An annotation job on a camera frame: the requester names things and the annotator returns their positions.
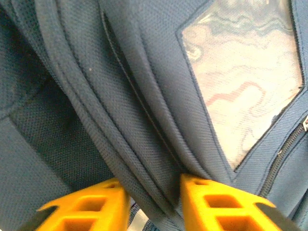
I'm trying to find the navy blue student backpack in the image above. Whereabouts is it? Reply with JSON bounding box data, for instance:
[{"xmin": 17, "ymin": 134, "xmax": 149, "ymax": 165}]
[{"xmin": 0, "ymin": 0, "xmax": 308, "ymax": 231}]

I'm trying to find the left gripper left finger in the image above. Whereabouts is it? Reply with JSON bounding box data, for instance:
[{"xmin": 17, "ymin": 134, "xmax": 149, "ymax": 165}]
[{"xmin": 20, "ymin": 178, "xmax": 131, "ymax": 231}]

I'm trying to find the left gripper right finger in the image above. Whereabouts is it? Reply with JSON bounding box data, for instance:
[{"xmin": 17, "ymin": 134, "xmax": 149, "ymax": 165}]
[{"xmin": 180, "ymin": 173, "xmax": 303, "ymax": 231}]

